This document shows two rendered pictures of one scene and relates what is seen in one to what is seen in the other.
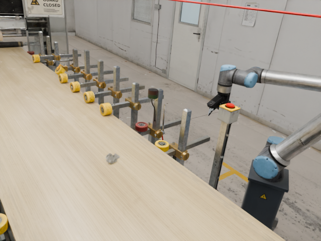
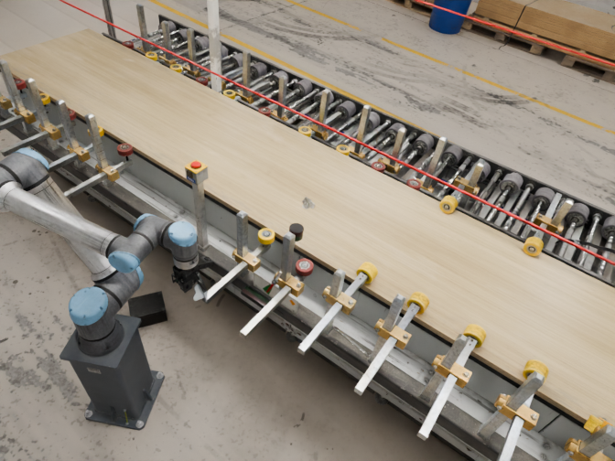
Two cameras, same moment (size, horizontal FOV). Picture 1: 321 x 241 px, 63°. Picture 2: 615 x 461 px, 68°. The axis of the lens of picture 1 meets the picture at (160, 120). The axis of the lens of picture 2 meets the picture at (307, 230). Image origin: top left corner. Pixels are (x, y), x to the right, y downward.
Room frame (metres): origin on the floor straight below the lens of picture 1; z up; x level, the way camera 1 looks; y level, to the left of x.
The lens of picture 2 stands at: (2.73, -0.31, 2.46)
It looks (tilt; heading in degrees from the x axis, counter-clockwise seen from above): 45 degrees down; 161
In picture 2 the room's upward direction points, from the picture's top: 8 degrees clockwise
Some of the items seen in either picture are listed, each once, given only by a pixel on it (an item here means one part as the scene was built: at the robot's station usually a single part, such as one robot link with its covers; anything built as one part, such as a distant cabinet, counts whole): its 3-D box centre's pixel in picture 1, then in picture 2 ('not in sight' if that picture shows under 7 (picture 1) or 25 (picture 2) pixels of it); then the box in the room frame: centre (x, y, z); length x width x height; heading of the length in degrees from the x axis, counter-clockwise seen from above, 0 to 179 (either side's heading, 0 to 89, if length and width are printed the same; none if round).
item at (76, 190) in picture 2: not in sight; (98, 178); (0.66, -0.83, 0.80); 0.44 x 0.03 x 0.04; 132
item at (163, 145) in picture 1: (161, 151); (265, 241); (1.27, -0.02, 0.85); 0.08 x 0.08 x 0.11
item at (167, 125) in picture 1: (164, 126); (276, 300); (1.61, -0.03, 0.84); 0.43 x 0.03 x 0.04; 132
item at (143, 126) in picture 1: (141, 131); (303, 272); (1.49, 0.12, 0.85); 0.08 x 0.08 x 0.11
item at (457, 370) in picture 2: (99, 83); (450, 369); (2.09, 0.54, 0.95); 0.14 x 0.06 x 0.05; 42
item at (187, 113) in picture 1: (182, 146); (242, 250); (1.33, -0.14, 0.87); 0.04 x 0.04 x 0.48; 42
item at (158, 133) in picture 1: (153, 130); (288, 283); (1.53, 0.04, 0.85); 0.14 x 0.06 x 0.05; 42
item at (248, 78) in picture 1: (245, 78); (154, 231); (1.54, -0.48, 1.25); 0.12 x 0.12 x 0.09; 55
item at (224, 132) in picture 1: (219, 159); (199, 215); (1.13, -0.32, 0.93); 0.05 x 0.05 x 0.45; 42
